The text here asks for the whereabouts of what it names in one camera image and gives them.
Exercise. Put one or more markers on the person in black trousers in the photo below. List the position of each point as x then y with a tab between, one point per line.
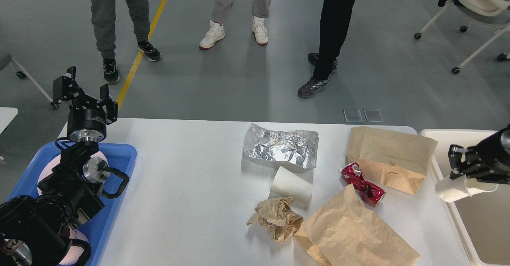
334	24

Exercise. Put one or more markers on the white plastic bin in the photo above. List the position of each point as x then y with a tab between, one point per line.
482	219

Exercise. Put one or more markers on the white rolling chair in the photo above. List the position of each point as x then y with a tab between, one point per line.
494	13

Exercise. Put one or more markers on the crumpled brown paper ball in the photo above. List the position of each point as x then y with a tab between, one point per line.
276	215

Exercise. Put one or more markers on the white side table corner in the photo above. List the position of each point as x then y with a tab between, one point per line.
6	116

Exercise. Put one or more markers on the pink plate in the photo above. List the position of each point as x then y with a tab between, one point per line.
48	170

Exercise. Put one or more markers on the left clear floor tile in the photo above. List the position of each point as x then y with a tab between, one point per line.
353	115

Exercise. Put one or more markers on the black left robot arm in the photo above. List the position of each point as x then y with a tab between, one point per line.
32	229

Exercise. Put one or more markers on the large brown paper sheet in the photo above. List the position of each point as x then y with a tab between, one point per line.
343	232

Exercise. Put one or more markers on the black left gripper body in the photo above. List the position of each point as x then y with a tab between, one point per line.
86	125

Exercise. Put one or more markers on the crumpled aluminium foil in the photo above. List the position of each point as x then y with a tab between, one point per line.
294	150

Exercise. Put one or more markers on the white paper cup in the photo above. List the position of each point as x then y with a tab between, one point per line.
286	183

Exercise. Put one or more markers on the clear floor tile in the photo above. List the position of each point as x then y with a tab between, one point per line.
373	115
353	115

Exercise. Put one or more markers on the right clear floor tile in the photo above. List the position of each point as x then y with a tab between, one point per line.
373	115

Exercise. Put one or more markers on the pink mug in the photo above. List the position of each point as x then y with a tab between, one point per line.
74	252

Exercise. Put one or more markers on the brown paper bag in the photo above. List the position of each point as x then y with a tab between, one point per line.
394	159

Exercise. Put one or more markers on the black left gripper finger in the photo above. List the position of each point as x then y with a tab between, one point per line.
66	91
110	105

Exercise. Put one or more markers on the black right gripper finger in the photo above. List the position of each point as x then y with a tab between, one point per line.
472	173
461	158

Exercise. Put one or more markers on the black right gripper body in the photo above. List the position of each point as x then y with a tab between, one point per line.
493	153

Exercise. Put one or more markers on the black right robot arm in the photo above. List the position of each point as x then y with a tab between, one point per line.
487	162

